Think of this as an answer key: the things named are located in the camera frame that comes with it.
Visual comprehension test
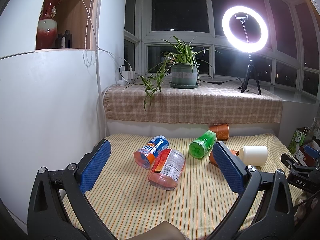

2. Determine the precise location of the blue orange plastic bottle cup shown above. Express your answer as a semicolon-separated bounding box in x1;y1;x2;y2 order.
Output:
133;135;169;170

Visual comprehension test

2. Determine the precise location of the green cardboard box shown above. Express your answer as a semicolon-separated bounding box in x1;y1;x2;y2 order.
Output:
288;127;310;155

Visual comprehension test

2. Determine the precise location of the orange metal cup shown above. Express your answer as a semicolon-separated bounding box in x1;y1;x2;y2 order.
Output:
209;124;229;141
209;150;239;167

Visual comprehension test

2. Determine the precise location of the orange metal cup near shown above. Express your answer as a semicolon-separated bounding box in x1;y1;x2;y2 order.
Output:
209;150;239;167

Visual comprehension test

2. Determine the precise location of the plaid beige sill cloth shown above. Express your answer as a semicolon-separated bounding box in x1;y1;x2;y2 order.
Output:
104;82;283;125

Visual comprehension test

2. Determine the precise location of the ring light on tripod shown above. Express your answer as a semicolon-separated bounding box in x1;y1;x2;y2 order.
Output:
222;5;268;95

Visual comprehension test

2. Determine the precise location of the red box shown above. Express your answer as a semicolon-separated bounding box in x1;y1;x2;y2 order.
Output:
295;145;319;167

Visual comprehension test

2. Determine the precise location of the red labelled plastic bottle cup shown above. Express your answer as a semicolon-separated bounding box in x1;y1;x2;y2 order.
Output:
148;148;185;191

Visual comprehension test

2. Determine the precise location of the spider plant in green pot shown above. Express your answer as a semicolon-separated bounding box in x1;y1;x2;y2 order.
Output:
124;35;212;108

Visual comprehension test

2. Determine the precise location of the green plastic bottle cup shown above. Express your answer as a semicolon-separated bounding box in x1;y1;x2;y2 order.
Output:
189;130;216;159

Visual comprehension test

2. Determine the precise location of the striped yellow table cloth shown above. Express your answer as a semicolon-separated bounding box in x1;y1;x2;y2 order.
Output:
62;132;304;240

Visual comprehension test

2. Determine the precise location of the white power adapter with cables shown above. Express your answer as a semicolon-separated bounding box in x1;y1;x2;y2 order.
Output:
116;65;136;86

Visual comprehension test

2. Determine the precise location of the black bottle on shelf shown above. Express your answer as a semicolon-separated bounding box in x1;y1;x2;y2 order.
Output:
55;30;72;49

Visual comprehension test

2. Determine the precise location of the white beaded cord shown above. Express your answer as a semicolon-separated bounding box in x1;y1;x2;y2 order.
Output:
82;0;99;68

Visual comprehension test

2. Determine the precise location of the orange metal cup far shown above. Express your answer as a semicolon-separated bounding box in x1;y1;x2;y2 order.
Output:
209;124;229;141

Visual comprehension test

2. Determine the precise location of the white plastic cup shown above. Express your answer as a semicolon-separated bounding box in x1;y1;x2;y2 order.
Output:
239;146;268;166

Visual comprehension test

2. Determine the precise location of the red white ceramic vase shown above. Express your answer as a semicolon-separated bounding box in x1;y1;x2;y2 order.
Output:
36;0;61;50

